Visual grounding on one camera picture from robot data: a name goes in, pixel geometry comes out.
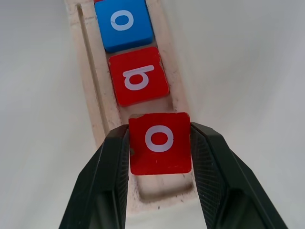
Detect wooden letter tray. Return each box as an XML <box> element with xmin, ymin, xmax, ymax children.
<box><xmin>63</xmin><ymin>0</ymin><xmax>201</xmax><ymax>218</ymax></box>

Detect red letter tile o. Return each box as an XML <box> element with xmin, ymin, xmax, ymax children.
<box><xmin>128</xmin><ymin>112</ymin><xmax>193</xmax><ymax>176</ymax></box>

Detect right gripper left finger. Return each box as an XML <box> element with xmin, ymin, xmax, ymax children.
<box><xmin>58</xmin><ymin>124</ymin><xmax>131</xmax><ymax>229</ymax></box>

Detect red letter tile b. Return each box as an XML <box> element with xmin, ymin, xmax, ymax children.
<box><xmin>108</xmin><ymin>46</ymin><xmax>170</xmax><ymax>107</ymax></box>

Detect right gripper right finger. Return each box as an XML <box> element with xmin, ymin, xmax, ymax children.
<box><xmin>189</xmin><ymin>121</ymin><xmax>290</xmax><ymax>229</ymax></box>

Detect blue tile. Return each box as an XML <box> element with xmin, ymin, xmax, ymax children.
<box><xmin>94</xmin><ymin>0</ymin><xmax>154</xmax><ymax>53</ymax></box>

